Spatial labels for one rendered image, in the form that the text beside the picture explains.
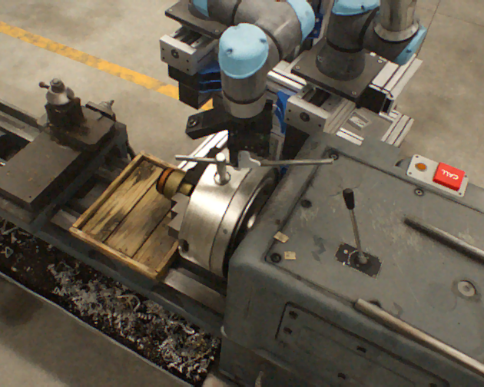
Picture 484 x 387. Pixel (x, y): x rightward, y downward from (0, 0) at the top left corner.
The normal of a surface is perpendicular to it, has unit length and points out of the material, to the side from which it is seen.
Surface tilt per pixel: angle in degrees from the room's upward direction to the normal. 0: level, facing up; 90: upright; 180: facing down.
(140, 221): 0
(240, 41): 10
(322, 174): 0
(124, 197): 0
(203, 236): 63
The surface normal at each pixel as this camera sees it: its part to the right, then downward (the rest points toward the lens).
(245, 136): -0.04, -0.48
